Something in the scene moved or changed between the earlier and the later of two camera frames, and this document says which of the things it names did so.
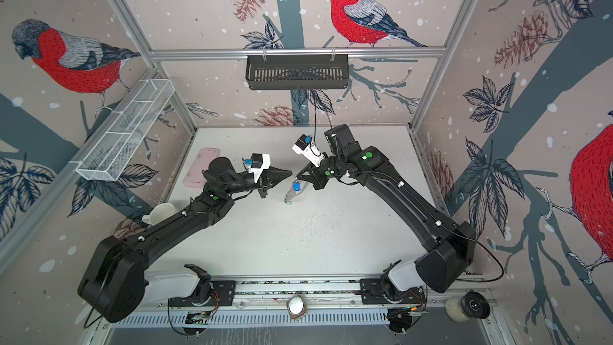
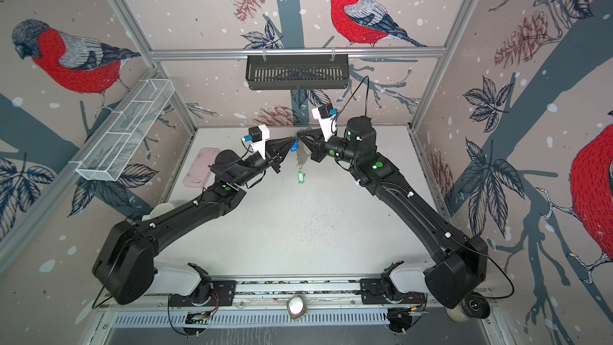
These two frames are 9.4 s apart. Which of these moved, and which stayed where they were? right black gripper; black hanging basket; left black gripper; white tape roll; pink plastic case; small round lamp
Moved: left black gripper; right black gripper
Stayed: white tape roll; pink plastic case; black hanging basket; small round lamp
